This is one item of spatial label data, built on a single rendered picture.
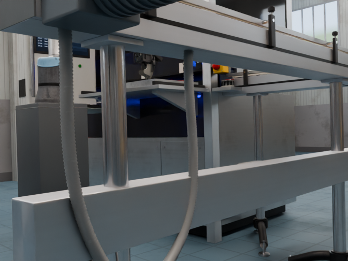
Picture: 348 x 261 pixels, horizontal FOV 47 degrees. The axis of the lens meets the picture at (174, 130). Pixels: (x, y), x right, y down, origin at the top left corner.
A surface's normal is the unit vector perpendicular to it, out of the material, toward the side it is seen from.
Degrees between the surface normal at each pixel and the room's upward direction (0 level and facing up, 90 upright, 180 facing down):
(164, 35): 90
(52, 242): 90
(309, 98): 90
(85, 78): 90
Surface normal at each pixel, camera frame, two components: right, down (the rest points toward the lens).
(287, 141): 0.73, -0.01
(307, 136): -0.73, 0.03
